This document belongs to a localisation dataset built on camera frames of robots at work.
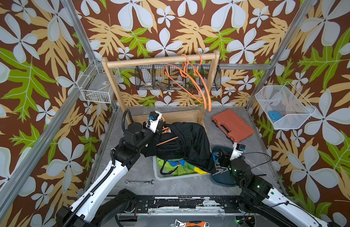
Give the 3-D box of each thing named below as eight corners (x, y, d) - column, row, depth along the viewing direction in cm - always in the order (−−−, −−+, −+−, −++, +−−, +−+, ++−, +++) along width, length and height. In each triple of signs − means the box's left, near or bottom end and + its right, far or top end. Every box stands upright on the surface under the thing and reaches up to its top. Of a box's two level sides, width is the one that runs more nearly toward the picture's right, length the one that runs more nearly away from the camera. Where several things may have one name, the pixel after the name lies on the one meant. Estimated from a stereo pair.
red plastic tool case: (233, 145, 99) (236, 141, 95) (210, 121, 113) (212, 117, 109) (252, 134, 106) (255, 130, 101) (228, 112, 119) (230, 108, 115)
